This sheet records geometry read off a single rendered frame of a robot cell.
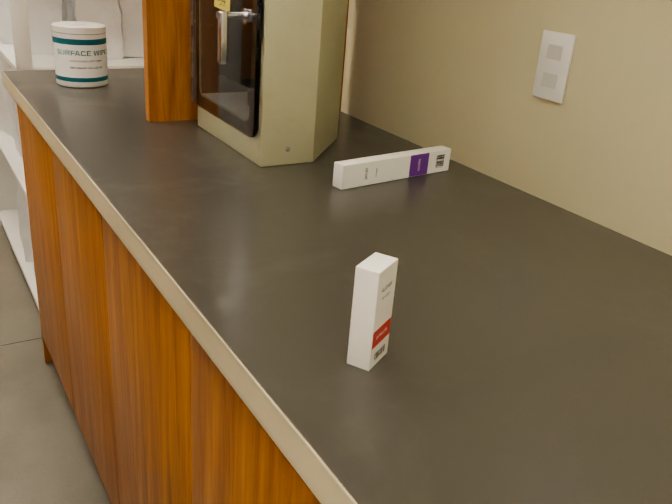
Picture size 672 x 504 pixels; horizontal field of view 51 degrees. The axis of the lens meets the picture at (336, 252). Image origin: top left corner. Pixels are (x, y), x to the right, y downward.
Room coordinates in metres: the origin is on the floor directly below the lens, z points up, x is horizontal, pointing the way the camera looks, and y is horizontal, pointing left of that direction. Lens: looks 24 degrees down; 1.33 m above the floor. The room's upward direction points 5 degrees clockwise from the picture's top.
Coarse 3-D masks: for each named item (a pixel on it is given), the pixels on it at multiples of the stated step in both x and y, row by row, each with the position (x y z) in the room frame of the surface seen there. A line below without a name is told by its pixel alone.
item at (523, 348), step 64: (64, 128) 1.40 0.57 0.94; (128, 128) 1.44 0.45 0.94; (192, 128) 1.48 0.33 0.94; (128, 192) 1.05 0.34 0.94; (192, 192) 1.08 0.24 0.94; (256, 192) 1.10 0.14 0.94; (320, 192) 1.13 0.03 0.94; (384, 192) 1.16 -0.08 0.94; (448, 192) 1.19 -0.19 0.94; (512, 192) 1.22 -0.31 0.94; (192, 256) 0.83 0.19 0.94; (256, 256) 0.85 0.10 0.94; (320, 256) 0.87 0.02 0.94; (448, 256) 0.90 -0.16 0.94; (512, 256) 0.92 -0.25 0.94; (576, 256) 0.94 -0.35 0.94; (640, 256) 0.96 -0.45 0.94; (192, 320) 0.70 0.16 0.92; (256, 320) 0.68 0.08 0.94; (320, 320) 0.69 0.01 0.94; (448, 320) 0.72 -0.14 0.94; (512, 320) 0.73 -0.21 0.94; (576, 320) 0.74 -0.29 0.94; (640, 320) 0.76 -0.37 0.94; (256, 384) 0.56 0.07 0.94; (320, 384) 0.57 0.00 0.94; (384, 384) 0.58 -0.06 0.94; (448, 384) 0.59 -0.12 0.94; (512, 384) 0.59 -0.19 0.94; (576, 384) 0.60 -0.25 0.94; (640, 384) 0.61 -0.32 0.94; (320, 448) 0.48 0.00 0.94; (384, 448) 0.48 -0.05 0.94; (448, 448) 0.49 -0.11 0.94; (512, 448) 0.49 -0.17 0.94; (576, 448) 0.50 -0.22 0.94; (640, 448) 0.51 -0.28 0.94
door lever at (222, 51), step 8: (216, 16) 1.25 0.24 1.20; (224, 16) 1.25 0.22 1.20; (232, 16) 1.26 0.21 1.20; (240, 16) 1.27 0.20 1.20; (248, 16) 1.27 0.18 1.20; (224, 24) 1.25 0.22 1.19; (224, 32) 1.25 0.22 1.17; (224, 40) 1.25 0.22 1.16; (224, 48) 1.25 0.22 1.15; (224, 56) 1.25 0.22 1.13
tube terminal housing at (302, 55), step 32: (288, 0) 1.27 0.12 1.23; (320, 0) 1.30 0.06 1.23; (288, 32) 1.27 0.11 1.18; (320, 32) 1.30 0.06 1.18; (288, 64) 1.27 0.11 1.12; (320, 64) 1.31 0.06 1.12; (288, 96) 1.27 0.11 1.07; (320, 96) 1.33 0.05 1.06; (224, 128) 1.39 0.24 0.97; (288, 128) 1.27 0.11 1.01; (320, 128) 1.35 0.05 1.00; (256, 160) 1.26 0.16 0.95; (288, 160) 1.27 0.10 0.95
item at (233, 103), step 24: (240, 0) 1.30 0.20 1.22; (216, 24) 1.39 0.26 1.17; (240, 24) 1.30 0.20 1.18; (216, 48) 1.39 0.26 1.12; (240, 48) 1.30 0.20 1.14; (216, 72) 1.39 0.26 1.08; (240, 72) 1.29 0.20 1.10; (216, 96) 1.39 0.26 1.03; (240, 96) 1.29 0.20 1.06; (240, 120) 1.29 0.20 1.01
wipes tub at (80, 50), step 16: (64, 32) 1.78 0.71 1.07; (80, 32) 1.79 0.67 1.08; (96, 32) 1.82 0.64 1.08; (64, 48) 1.78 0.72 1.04; (80, 48) 1.79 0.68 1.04; (96, 48) 1.81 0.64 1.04; (64, 64) 1.79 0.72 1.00; (80, 64) 1.79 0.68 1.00; (96, 64) 1.81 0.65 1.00; (64, 80) 1.79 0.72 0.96; (80, 80) 1.79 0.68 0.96; (96, 80) 1.81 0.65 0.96
